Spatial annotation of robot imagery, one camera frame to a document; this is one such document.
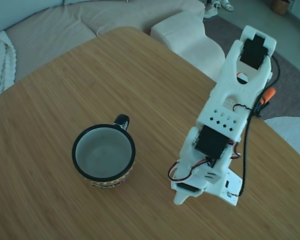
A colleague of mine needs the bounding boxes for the colourful painted ceramic cup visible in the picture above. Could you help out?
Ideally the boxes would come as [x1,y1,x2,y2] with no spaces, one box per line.
[71,113,137,189]

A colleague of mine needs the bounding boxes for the white upholstered chair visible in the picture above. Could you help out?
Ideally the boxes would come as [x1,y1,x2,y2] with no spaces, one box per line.
[149,11,226,84]
[263,115,300,166]

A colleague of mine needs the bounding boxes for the orange table clamp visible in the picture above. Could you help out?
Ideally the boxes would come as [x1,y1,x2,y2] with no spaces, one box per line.
[260,87,277,106]

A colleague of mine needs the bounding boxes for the grey floor rug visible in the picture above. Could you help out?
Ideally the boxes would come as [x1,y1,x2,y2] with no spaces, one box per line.
[203,16,300,121]

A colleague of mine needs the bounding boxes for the white sneaker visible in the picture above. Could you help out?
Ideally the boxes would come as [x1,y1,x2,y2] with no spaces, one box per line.
[218,0,235,12]
[203,0,219,19]

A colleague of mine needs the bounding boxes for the woven basket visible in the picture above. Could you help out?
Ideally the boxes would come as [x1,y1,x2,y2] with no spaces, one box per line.
[270,0,291,16]

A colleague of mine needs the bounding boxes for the light fabric sofa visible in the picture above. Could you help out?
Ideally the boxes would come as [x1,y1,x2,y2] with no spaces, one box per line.
[0,0,206,102]

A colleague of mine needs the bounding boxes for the white knitted blanket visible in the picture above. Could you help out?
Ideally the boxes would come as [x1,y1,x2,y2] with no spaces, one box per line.
[0,31,18,101]

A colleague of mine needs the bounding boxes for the red white black servo wire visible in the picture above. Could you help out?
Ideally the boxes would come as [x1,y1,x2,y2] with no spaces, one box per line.
[167,159,211,183]
[227,140,242,161]

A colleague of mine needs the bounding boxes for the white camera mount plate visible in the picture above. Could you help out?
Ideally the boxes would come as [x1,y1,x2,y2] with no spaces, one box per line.
[219,168,242,207]

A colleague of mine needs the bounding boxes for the long black cable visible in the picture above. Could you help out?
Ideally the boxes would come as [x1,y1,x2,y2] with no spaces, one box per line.
[232,53,281,199]

